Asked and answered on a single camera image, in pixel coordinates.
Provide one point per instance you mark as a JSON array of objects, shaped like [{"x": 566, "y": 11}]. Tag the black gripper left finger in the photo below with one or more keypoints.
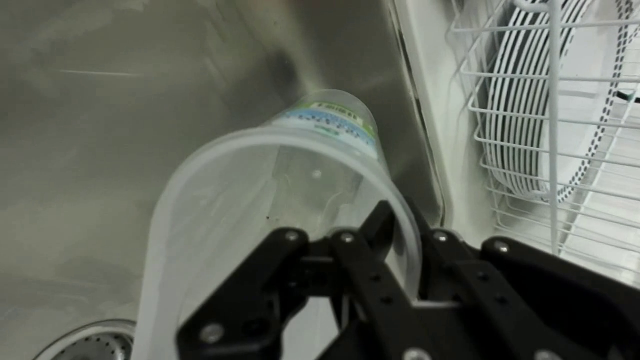
[{"x": 372, "y": 287}]

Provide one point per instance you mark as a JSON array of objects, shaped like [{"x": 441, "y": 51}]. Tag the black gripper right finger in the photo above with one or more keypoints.
[{"x": 532, "y": 300}]

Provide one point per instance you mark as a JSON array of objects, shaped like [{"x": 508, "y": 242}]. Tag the white round ribbed plate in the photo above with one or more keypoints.
[{"x": 527, "y": 100}]

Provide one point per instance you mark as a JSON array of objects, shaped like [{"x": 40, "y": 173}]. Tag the sink drain strainer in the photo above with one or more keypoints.
[{"x": 93, "y": 342}]

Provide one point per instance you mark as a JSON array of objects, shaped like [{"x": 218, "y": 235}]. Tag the stainless steel sink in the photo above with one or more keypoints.
[{"x": 100, "y": 132}]

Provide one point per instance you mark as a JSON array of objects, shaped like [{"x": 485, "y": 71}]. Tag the clear plastic jar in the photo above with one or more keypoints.
[{"x": 220, "y": 200}]

